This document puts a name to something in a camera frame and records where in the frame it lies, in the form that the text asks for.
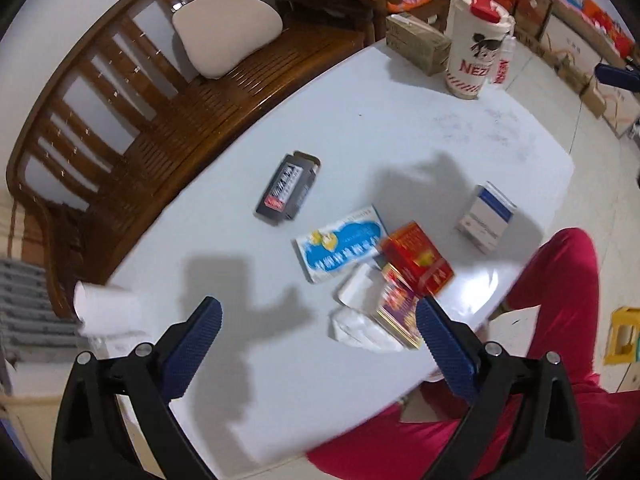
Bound white tissue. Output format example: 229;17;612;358
329;261;405;353

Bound red trousers legs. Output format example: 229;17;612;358
307;228;639;479

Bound cardboard boxes on floor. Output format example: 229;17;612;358
495;0;639;138

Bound red cigarette box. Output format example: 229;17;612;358
380;221;454;296

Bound dark grey small box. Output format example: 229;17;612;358
255;151;321;224

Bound purple yellow snack box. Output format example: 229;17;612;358
374;263;423;349

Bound white blue medicine box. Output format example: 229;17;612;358
457;181;518;254

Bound Nezha popcorn bucket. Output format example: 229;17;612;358
445;0;514;100

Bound beige cushion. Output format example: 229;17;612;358
171;0;283;79

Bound wooden bench sofa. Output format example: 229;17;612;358
6;0;451;320

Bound brown cardboard tissue box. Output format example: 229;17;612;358
385;13;451;76

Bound blue white tissue packet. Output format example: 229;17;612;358
294;205;387;284

